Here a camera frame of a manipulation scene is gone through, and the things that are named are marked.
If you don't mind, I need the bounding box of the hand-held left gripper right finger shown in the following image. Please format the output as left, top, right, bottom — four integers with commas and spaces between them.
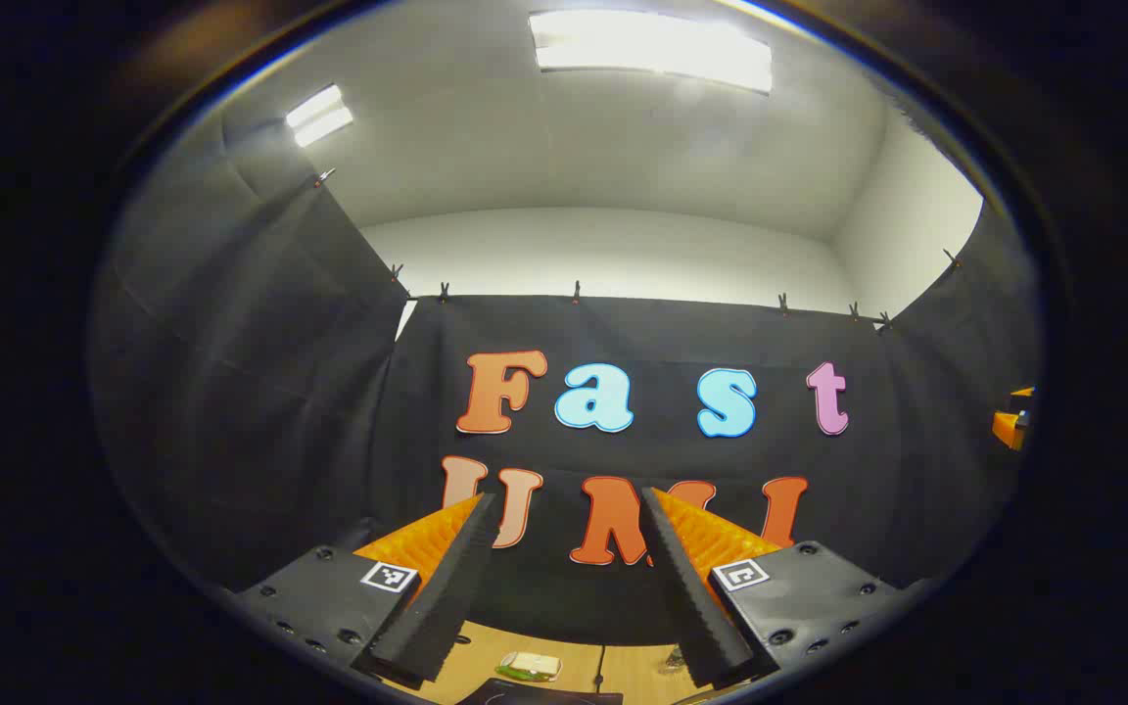
640, 487, 903, 691

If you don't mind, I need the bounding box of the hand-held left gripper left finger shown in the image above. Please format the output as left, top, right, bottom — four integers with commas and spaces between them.
231, 493, 498, 691

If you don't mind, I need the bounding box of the black induction cooktop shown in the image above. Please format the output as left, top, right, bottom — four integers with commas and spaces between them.
456, 678, 624, 705

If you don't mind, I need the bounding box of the sandwich with lettuce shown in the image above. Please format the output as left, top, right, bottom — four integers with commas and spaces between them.
495, 651, 563, 683

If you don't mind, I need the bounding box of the black backdrop cloth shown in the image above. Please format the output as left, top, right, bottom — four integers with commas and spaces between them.
89, 98, 1045, 647

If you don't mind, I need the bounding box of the row of black cloth clips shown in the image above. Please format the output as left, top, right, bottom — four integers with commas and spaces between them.
314, 168, 964, 332

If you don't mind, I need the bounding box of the small rectangular ceiling light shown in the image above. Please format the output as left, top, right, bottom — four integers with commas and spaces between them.
285, 84, 354, 149

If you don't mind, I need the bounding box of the large rectangular ceiling light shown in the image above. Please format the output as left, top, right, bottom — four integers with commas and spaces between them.
528, 10, 774, 96

